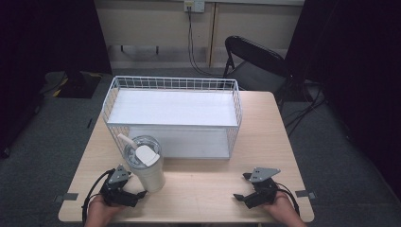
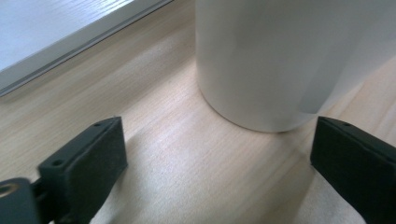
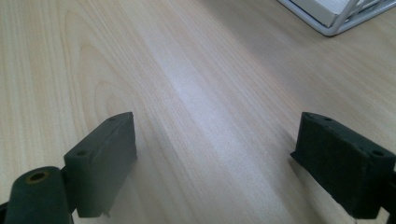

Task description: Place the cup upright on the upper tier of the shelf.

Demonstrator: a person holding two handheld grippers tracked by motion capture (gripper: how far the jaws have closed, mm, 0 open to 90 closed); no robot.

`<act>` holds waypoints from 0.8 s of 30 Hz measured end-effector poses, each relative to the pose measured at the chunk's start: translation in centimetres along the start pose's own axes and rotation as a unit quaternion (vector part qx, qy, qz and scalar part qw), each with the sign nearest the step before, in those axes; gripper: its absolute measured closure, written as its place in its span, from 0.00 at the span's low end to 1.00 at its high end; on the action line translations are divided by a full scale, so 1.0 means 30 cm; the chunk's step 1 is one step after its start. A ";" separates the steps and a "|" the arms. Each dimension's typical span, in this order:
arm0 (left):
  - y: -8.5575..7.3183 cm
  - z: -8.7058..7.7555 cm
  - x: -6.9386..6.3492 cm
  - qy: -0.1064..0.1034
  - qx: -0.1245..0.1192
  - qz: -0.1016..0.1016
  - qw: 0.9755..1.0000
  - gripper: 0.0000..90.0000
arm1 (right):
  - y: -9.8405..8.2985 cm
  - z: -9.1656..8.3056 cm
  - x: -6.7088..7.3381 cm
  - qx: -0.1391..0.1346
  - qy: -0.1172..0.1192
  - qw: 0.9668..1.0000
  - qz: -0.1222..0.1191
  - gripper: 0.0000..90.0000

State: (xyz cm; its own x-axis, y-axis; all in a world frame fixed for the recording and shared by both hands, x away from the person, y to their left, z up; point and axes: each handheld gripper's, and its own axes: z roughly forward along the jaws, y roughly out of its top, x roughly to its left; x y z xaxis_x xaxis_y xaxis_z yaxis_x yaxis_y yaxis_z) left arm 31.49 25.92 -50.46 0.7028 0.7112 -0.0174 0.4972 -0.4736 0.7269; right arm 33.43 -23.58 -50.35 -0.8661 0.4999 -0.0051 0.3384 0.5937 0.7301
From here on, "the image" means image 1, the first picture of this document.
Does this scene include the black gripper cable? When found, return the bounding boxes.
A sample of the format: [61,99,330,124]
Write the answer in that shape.
[81,168,116,225]
[275,182,301,217]

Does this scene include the grey tape strip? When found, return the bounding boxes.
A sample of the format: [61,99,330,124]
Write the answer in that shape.
[294,189,317,200]
[53,192,79,203]

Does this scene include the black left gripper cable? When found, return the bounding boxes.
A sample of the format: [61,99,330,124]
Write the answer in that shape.
[81,168,116,225]

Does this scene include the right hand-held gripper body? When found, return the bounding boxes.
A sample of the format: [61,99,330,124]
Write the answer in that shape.
[244,166,282,210]

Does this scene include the person's left hand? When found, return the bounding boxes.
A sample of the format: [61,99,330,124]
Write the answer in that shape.
[84,194,126,227]

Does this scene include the black wall socket cable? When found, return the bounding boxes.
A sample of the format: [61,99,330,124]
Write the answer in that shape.
[186,7,225,79]

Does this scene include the white wire basket rack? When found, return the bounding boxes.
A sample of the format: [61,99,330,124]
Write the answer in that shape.
[101,75,244,161]

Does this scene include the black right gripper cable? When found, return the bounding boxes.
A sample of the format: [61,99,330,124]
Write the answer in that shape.
[275,182,301,217]

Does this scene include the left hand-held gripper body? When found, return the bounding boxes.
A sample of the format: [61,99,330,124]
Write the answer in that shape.
[99,164,140,208]

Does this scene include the black folding chair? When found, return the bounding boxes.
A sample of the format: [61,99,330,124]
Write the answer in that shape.
[222,35,296,107]

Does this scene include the white wall socket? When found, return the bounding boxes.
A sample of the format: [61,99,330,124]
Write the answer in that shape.
[183,0,206,14]

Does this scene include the person's right hand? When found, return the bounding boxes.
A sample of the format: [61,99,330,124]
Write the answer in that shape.
[262,191,307,227]

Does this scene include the white tumbler with straw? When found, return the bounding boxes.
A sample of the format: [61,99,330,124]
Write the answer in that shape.
[116,132,166,194]

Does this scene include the black floor cables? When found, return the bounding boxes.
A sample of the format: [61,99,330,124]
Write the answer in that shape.
[283,74,330,137]

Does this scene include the dark curtain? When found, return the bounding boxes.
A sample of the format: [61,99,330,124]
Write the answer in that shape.
[0,0,113,159]
[283,0,401,193]

